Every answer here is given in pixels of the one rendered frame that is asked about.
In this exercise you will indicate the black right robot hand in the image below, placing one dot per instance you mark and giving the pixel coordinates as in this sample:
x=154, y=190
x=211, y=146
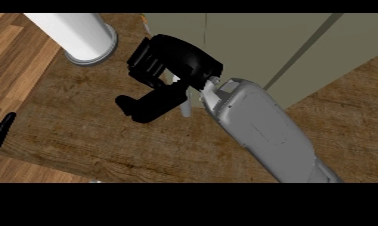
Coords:
x=185, y=60

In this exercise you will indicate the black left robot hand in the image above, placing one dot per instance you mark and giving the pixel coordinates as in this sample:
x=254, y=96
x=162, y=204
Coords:
x=6, y=126

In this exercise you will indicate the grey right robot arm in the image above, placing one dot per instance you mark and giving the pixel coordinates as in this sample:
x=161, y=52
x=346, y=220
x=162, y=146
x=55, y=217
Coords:
x=260, y=126

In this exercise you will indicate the white cylindrical bottle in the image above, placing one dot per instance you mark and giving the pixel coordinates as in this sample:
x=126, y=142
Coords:
x=78, y=35

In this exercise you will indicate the olive cabinet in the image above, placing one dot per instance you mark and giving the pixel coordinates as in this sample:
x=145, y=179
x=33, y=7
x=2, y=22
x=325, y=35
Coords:
x=340, y=46

